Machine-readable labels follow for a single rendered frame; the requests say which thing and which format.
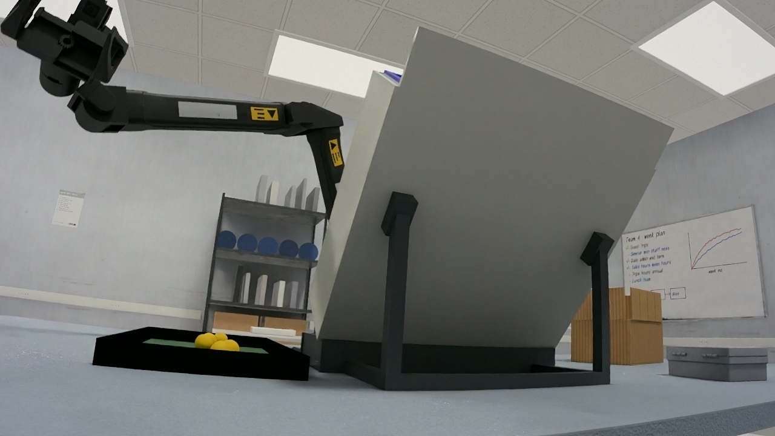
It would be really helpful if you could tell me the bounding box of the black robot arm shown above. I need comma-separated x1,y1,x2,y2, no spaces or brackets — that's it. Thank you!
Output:
39,0,345,221

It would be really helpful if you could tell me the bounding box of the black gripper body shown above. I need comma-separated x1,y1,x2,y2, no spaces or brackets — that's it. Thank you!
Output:
1,6,108,83

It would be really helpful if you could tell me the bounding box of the brown cardboard box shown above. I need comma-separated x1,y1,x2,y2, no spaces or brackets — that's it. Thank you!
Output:
571,287,664,366

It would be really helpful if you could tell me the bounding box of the grey hinged case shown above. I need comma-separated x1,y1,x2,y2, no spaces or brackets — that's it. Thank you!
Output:
666,345,768,382

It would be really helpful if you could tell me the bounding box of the blue square frame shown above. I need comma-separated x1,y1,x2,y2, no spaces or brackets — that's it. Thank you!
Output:
384,70,401,83

